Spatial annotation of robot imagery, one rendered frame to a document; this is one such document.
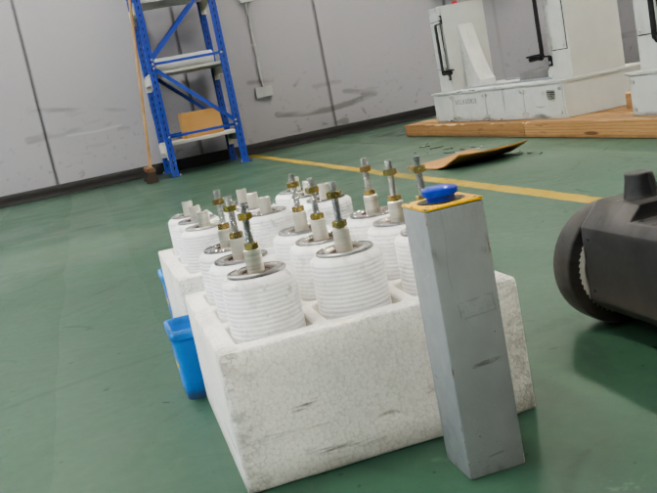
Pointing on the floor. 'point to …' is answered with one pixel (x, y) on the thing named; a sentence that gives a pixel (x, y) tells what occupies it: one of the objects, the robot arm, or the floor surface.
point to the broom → (143, 108)
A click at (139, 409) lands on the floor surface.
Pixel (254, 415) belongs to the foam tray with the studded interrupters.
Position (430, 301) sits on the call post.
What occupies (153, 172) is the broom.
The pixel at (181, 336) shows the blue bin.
